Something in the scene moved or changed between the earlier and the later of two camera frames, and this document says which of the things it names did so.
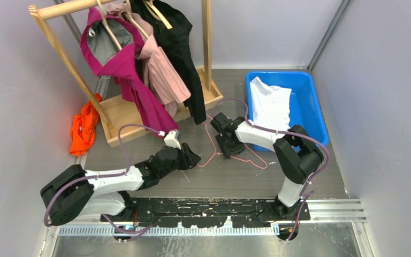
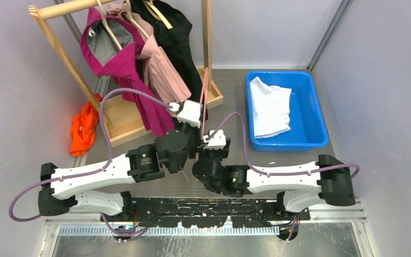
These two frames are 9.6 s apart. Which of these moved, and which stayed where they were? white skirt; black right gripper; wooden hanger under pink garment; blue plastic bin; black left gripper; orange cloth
Moved: black right gripper; black left gripper
Stayed: orange cloth; blue plastic bin; white skirt; wooden hanger under pink garment
